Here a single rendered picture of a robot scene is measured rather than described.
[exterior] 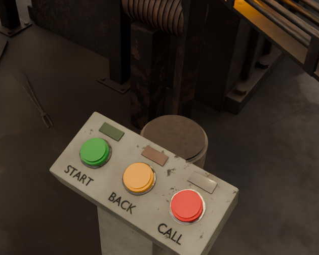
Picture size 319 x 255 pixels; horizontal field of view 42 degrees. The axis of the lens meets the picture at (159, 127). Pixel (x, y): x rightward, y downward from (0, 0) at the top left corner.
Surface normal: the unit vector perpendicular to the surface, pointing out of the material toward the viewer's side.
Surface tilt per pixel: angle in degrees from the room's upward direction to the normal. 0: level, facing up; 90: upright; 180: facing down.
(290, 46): 6
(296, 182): 0
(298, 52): 6
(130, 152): 20
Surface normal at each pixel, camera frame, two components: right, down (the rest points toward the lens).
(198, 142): 0.05, -0.70
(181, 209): -0.15, -0.46
